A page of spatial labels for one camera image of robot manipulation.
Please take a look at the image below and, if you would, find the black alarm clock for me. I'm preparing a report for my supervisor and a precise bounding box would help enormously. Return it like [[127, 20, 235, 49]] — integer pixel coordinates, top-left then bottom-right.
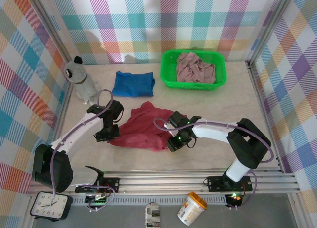
[[29, 191, 74, 222]]

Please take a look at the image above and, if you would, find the white slotted cable duct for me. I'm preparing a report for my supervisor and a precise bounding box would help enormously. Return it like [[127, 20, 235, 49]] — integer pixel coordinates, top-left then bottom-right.
[[71, 197, 228, 206]]

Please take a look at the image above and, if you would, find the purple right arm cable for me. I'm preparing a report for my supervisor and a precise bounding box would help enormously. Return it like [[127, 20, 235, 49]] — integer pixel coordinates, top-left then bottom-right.
[[153, 117, 274, 210]]

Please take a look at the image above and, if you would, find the white cup orange lid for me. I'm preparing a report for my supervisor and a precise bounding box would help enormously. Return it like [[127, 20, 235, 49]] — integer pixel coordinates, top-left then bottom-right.
[[177, 191, 208, 226]]

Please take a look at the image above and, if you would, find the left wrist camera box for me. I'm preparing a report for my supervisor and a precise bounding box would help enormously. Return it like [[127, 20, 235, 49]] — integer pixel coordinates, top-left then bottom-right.
[[108, 101, 124, 122]]

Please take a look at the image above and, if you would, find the aluminium side rail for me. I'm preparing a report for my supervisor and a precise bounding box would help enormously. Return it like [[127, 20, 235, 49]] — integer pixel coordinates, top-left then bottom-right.
[[44, 81, 75, 164], [245, 60, 285, 174]]

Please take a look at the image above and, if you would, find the grey plush dog toy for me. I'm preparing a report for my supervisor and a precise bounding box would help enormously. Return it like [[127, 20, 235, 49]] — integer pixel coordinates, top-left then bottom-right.
[[63, 56, 101, 105]]

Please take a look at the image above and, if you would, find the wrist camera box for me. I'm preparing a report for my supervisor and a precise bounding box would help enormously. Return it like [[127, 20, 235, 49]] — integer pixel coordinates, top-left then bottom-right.
[[108, 101, 124, 122], [169, 111, 188, 128]]

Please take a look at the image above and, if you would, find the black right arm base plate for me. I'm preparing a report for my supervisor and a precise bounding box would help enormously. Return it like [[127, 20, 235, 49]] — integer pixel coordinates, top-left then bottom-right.
[[207, 175, 253, 192]]

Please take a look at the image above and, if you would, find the green plastic basket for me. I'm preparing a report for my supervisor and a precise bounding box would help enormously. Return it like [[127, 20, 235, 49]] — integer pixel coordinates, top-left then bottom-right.
[[160, 49, 227, 91]]

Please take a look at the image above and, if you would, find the pink tank top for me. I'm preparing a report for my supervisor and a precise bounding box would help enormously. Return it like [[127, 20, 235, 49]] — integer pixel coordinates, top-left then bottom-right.
[[176, 52, 217, 84]]

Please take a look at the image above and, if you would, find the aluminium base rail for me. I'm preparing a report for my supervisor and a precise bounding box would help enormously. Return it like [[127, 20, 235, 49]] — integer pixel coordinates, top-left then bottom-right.
[[26, 172, 301, 196]]

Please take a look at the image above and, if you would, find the blue tank top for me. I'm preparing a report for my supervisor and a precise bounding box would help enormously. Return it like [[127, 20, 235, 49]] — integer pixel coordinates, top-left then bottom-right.
[[111, 71, 156, 98]]

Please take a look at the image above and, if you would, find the red tank top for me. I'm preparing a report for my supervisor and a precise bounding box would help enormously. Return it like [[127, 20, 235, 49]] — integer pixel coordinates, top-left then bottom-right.
[[110, 101, 179, 153]]

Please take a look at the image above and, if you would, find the aluminium frame post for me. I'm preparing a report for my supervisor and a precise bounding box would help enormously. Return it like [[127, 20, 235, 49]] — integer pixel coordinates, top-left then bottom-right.
[[24, 0, 76, 65], [246, 0, 297, 65]]

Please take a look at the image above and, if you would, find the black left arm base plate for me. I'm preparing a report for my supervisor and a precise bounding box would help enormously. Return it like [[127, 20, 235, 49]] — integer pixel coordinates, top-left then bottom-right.
[[75, 176, 121, 193]]

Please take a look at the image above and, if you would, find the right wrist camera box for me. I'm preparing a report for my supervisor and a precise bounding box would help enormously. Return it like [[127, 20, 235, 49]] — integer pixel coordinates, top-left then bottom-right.
[[169, 111, 188, 128]]

